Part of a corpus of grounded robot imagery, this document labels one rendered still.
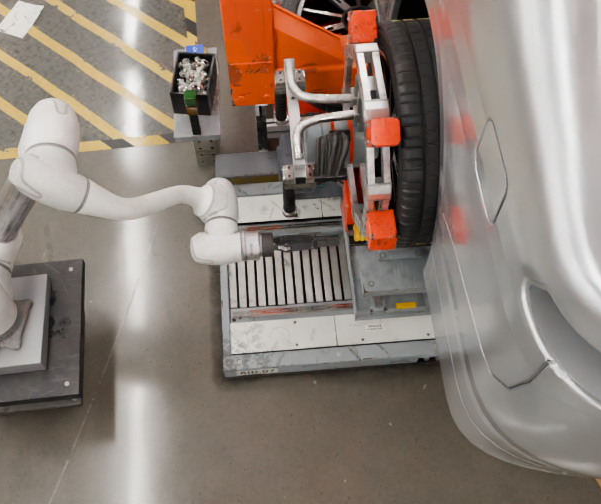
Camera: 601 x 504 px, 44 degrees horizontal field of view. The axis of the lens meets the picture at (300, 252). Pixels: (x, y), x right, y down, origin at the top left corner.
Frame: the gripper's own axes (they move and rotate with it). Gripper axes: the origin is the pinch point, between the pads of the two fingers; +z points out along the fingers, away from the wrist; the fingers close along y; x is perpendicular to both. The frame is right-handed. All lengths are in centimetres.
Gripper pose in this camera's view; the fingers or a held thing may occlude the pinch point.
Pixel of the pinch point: (327, 241)
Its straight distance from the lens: 229.8
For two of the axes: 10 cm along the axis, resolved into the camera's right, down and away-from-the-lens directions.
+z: 10.0, -0.6, 0.4
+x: -0.5, -9.6, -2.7
